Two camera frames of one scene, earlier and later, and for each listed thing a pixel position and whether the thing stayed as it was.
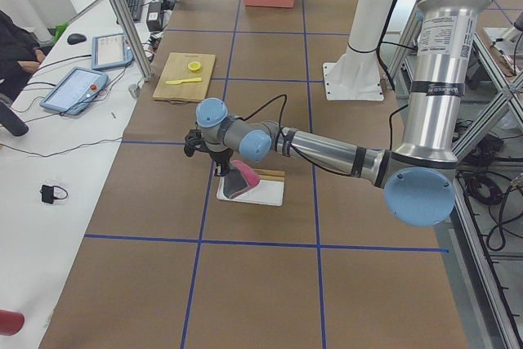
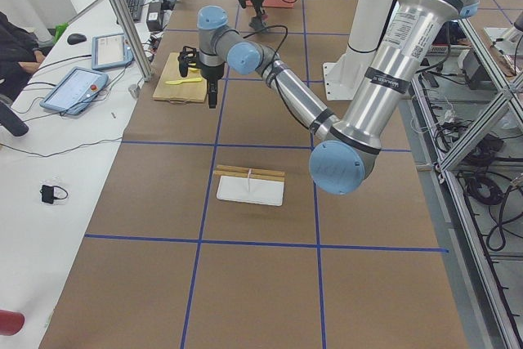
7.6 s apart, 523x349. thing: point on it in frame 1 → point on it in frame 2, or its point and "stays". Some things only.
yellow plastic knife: x=182 y=81 stays
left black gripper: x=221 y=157 → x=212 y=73
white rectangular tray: x=269 y=192 stays
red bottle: x=11 y=323 stays
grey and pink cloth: x=238 y=180 → x=258 y=23
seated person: x=20 y=56 stays
